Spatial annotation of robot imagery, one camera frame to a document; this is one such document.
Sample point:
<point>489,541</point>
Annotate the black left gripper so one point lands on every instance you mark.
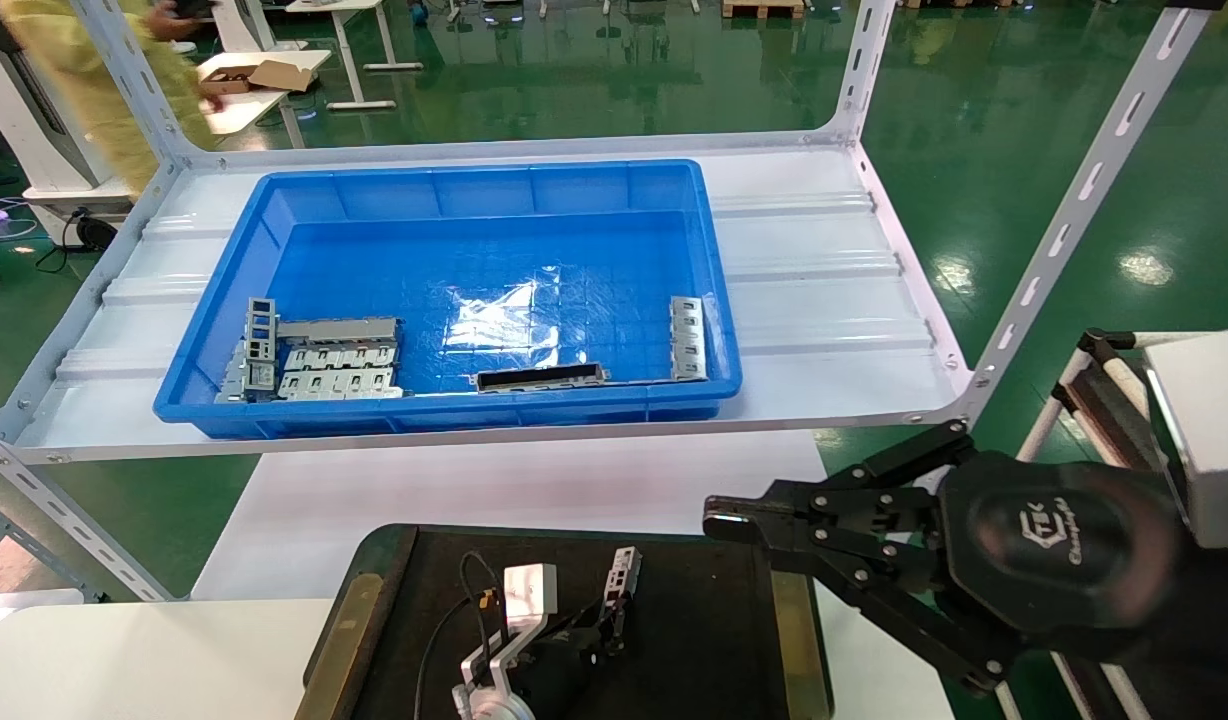
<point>554,675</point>

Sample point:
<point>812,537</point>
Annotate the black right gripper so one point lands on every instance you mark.
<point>1064,550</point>

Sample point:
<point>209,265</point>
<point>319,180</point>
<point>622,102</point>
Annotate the metal bracket with square holes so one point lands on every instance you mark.
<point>261,345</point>
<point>624,575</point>

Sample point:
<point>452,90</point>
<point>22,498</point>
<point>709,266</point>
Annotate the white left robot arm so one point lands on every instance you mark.
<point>494,708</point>

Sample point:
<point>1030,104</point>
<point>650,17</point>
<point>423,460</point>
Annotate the dark metal channel part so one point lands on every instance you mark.
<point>542,377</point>

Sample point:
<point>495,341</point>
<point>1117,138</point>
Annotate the flat slotted metal part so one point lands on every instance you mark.
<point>339,357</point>
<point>688,338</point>
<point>339,384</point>

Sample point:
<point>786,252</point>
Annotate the black tray with gold edges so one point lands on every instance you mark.
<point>694,640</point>

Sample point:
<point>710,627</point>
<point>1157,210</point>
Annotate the white metal shelf rack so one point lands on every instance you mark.
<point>814,300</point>

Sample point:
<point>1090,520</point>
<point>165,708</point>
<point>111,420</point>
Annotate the long grey metal channel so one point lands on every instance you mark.
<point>339,328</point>

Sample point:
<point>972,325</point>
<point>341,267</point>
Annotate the large blue plastic bin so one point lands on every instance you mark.
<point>474,250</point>

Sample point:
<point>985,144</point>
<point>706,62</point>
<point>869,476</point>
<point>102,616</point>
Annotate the wooden pallet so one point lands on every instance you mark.
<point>764,8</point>

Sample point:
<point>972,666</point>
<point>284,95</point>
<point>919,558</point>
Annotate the white desk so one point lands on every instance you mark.
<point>264,105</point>
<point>349,50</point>

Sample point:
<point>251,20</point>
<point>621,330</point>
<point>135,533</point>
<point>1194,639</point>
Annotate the open cardboard box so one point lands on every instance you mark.
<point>264,76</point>

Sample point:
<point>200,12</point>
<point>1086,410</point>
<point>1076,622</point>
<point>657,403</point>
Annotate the person in yellow jacket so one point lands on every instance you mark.
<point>69,50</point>

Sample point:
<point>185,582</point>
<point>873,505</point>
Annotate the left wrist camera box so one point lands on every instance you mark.
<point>529,592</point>

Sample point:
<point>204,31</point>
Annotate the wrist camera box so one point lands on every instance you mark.
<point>529,592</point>
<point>1214,430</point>

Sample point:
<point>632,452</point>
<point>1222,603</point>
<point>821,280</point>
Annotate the white tube frame cart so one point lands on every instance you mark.
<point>1039,425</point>

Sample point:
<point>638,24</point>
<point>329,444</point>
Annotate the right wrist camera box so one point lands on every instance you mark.
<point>1214,430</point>

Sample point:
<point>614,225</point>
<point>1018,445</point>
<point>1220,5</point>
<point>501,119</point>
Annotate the grey metal bracket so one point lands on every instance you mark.
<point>232,378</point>

